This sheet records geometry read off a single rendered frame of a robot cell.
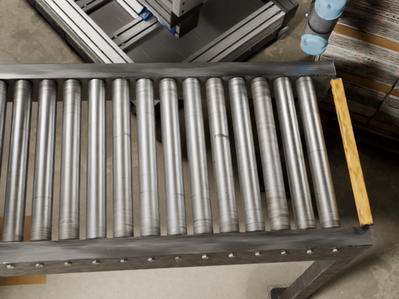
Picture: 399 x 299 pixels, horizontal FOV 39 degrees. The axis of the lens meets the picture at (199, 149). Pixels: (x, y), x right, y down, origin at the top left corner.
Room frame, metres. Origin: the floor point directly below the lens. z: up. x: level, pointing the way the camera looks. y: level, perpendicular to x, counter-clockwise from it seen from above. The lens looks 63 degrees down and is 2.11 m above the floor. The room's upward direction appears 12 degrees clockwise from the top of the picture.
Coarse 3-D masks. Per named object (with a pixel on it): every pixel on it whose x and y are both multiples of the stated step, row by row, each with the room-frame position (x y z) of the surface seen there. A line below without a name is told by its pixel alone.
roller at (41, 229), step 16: (48, 80) 0.78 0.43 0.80; (48, 96) 0.73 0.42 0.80; (48, 112) 0.68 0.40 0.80; (48, 128) 0.64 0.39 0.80; (48, 144) 0.59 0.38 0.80; (48, 160) 0.55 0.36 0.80; (48, 176) 0.51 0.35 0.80; (48, 192) 0.47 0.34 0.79; (32, 208) 0.42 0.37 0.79; (48, 208) 0.43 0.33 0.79; (32, 224) 0.38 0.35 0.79; (48, 224) 0.39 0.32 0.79; (32, 240) 0.35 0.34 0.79; (48, 240) 0.36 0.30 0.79
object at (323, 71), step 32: (0, 64) 0.80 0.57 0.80; (32, 64) 0.82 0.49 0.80; (64, 64) 0.84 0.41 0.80; (96, 64) 0.86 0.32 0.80; (128, 64) 0.88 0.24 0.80; (160, 64) 0.90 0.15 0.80; (192, 64) 0.92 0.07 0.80; (224, 64) 0.95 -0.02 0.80; (256, 64) 0.97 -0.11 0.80; (288, 64) 0.99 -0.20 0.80; (320, 64) 1.02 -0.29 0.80; (224, 96) 0.91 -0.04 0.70; (320, 96) 0.99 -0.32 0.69
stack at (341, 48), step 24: (360, 0) 1.31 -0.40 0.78; (384, 0) 1.30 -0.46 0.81; (360, 24) 1.31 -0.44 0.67; (384, 24) 1.29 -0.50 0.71; (336, 48) 1.31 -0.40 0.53; (360, 48) 1.30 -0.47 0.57; (384, 48) 1.29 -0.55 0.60; (360, 72) 1.29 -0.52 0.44; (384, 72) 1.28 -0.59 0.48; (360, 96) 1.29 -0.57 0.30; (384, 96) 1.28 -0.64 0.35; (336, 120) 1.29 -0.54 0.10; (384, 120) 1.27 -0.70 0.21; (384, 144) 1.27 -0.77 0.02
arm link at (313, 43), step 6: (306, 18) 1.13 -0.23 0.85; (306, 24) 1.08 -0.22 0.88; (306, 30) 1.07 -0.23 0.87; (312, 30) 1.13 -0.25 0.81; (306, 36) 1.05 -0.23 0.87; (312, 36) 1.04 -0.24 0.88; (318, 36) 1.04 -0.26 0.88; (324, 36) 1.05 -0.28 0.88; (300, 42) 1.04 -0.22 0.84; (306, 42) 1.03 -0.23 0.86; (312, 42) 1.03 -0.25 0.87; (318, 42) 1.03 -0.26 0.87; (324, 42) 1.04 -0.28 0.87; (306, 48) 1.03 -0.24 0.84; (312, 48) 1.03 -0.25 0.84; (318, 48) 1.03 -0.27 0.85; (324, 48) 1.03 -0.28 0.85; (312, 54) 1.03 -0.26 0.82; (318, 54) 1.03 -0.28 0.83
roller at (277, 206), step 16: (256, 80) 0.92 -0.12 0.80; (256, 96) 0.87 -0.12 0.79; (256, 112) 0.82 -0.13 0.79; (272, 112) 0.83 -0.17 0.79; (272, 128) 0.77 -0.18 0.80; (272, 144) 0.73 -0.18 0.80; (272, 160) 0.68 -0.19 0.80; (272, 176) 0.63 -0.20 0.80; (272, 192) 0.59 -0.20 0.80; (272, 208) 0.55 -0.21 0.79; (272, 224) 0.51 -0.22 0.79; (288, 224) 0.52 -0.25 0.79
